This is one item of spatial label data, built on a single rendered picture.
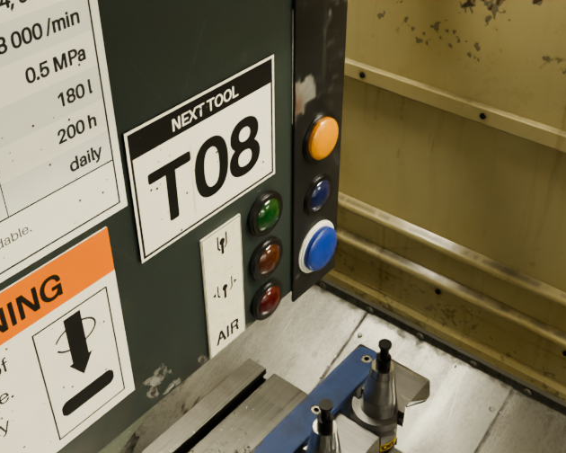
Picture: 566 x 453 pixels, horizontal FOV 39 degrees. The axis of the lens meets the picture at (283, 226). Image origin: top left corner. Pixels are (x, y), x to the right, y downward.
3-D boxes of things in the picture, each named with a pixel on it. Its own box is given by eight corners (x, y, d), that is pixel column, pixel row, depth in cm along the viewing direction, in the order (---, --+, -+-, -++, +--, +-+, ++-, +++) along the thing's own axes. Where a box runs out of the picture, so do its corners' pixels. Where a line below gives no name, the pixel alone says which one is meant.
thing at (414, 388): (437, 387, 99) (438, 383, 98) (415, 413, 96) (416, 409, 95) (390, 360, 102) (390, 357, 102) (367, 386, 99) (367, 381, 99)
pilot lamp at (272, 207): (284, 223, 45) (284, 190, 44) (259, 242, 44) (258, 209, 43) (276, 218, 46) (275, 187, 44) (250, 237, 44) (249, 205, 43)
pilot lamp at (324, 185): (332, 203, 49) (334, 173, 48) (311, 219, 48) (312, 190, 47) (325, 199, 49) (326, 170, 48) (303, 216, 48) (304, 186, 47)
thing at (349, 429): (389, 444, 92) (389, 439, 92) (363, 475, 89) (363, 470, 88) (340, 413, 96) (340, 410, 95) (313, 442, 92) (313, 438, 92)
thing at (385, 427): (371, 390, 100) (372, 377, 98) (412, 414, 97) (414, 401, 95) (340, 421, 96) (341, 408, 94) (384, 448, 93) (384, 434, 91)
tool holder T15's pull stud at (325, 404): (322, 417, 85) (322, 395, 83) (335, 423, 84) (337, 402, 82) (313, 428, 84) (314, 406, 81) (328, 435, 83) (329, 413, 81)
